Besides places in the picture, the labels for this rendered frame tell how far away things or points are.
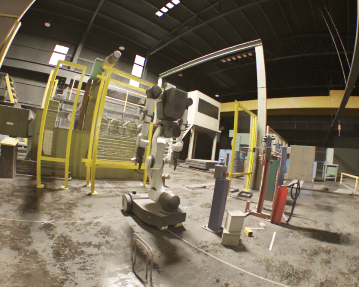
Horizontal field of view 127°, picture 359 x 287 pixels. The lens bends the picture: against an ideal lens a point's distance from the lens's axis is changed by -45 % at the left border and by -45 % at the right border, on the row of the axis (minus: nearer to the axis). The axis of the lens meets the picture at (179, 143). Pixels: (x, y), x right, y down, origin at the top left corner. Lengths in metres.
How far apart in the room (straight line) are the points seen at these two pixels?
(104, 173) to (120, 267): 2.51
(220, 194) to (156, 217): 0.63
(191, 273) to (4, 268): 1.14
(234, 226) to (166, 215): 0.60
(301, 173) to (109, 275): 1.91
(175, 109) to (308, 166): 1.55
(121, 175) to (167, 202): 2.15
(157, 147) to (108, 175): 1.91
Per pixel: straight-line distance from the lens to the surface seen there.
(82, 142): 3.20
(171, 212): 1.52
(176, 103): 1.59
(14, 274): 1.13
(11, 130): 3.32
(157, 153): 1.71
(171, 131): 1.50
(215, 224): 1.68
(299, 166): 1.93
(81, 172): 3.27
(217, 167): 1.58
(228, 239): 1.47
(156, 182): 1.72
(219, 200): 1.59
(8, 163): 2.94
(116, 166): 2.47
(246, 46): 5.64
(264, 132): 4.26
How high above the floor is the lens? 0.76
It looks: 3 degrees up
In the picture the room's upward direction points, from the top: 7 degrees clockwise
